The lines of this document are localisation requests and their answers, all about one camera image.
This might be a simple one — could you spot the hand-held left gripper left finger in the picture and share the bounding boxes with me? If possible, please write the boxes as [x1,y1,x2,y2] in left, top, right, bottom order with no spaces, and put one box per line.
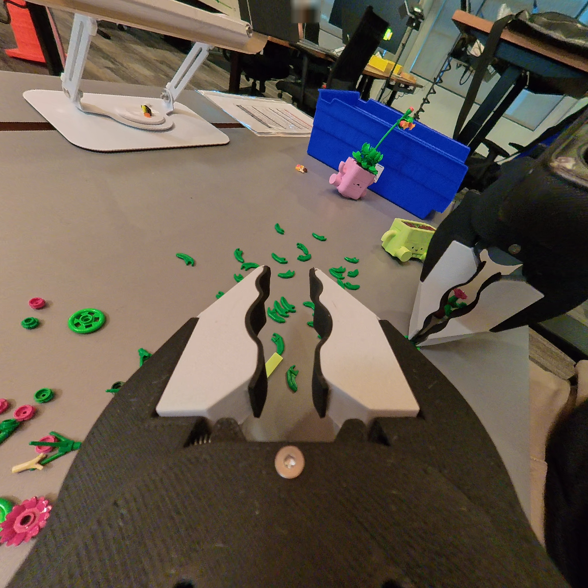
[156,266,272,421]

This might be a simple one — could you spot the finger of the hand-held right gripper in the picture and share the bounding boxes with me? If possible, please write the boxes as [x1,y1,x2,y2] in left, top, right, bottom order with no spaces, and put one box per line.
[413,248,545,346]
[408,240,483,341]

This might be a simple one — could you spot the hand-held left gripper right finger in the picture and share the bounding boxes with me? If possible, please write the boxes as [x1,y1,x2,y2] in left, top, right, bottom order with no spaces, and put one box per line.
[309,267,421,426]

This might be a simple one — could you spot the brown pot flower assembly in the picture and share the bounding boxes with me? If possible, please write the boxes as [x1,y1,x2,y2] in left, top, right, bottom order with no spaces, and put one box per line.
[434,288,469,321]

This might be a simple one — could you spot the lime green planter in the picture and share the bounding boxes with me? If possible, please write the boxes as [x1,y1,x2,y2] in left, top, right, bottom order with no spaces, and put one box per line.
[380,218,437,263]

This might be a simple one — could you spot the scattered green leaf pieces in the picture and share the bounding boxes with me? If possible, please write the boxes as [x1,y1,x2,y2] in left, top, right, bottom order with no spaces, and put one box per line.
[176,223,361,393]

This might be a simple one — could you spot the blue storage bin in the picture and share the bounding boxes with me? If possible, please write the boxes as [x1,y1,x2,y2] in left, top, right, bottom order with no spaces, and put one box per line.
[307,89,470,220]

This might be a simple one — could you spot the pink planter with green plant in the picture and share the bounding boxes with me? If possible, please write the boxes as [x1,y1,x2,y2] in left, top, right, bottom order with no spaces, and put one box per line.
[330,107,417,201]

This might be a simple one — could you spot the person's beige pants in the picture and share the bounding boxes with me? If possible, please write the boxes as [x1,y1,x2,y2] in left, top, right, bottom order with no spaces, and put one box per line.
[528,356,588,533]

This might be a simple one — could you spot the wooden top standing desk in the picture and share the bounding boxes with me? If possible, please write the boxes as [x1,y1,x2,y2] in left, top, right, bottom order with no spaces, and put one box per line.
[451,9,588,154]

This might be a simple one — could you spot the black bag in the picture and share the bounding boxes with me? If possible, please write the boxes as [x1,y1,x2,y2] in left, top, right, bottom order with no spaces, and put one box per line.
[505,8,588,58]

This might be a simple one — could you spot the cluster of small flower parts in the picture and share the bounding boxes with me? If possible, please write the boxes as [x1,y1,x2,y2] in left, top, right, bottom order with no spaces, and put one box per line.
[0,397,83,475]

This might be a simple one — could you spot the yellow storage bin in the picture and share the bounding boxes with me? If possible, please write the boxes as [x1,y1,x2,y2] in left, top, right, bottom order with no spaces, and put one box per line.
[369,55,403,76]

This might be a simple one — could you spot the black monitor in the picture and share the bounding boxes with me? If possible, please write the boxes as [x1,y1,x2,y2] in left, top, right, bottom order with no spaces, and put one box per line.
[328,0,407,52]

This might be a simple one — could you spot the black office chair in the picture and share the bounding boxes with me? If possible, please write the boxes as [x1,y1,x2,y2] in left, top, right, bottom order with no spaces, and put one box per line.
[322,6,391,99]

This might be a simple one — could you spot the printed sheet in clear sleeve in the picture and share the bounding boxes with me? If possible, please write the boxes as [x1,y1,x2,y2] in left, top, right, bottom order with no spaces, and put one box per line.
[198,89,315,137]

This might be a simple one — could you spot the large pink gear flower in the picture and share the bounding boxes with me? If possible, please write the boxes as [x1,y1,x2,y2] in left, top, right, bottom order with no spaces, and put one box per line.
[0,496,52,547]

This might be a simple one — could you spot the white book stand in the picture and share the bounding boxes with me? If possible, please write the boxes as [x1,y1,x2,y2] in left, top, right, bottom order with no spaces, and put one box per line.
[23,0,268,152]

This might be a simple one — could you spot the red crate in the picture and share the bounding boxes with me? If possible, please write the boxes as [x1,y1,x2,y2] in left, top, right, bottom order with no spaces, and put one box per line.
[6,0,52,61]

